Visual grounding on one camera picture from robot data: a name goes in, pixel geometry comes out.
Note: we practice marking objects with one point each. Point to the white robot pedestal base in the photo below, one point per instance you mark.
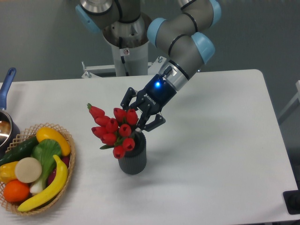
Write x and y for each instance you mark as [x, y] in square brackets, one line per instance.
[126, 62]

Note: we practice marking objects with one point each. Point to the green bok choy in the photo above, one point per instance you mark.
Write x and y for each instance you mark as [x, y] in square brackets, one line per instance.
[44, 152]

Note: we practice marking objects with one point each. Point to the beige round disc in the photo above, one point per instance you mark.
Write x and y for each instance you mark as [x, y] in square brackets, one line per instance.
[28, 170]

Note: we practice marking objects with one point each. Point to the black device at table edge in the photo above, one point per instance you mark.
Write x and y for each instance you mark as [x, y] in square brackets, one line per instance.
[292, 201]

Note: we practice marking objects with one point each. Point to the blue handled saucepan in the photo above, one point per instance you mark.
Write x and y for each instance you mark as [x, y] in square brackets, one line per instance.
[8, 129]

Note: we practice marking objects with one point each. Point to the orange fruit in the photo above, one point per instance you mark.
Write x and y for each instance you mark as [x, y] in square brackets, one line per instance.
[16, 191]

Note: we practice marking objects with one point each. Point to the dark grey ribbed vase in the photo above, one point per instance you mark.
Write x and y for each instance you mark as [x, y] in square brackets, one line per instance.
[135, 161]

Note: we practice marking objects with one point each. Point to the white frame at right edge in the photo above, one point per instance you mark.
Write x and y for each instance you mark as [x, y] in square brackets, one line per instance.
[291, 106]

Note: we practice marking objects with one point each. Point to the green cucumber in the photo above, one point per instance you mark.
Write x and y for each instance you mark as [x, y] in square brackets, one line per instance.
[20, 151]

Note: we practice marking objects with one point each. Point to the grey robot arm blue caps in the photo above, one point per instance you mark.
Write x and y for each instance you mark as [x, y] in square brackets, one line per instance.
[129, 32]

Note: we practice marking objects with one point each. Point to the purple red vegetable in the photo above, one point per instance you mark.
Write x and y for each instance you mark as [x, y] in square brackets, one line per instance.
[51, 177]

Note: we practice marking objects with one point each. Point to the red tulip bouquet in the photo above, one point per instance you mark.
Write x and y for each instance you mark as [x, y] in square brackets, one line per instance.
[115, 132]

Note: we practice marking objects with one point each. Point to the yellow bell pepper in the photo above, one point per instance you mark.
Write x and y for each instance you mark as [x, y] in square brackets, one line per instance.
[7, 172]

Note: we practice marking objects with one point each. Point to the yellow banana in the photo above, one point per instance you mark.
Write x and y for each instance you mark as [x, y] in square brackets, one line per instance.
[51, 191]

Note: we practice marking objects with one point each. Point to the yellow squash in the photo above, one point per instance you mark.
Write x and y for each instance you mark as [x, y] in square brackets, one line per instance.
[50, 133]

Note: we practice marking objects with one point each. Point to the woven wicker basket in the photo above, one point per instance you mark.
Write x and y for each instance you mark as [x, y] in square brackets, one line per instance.
[24, 135]

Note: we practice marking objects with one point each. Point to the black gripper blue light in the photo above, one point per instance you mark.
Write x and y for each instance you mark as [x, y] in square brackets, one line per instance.
[150, 100]

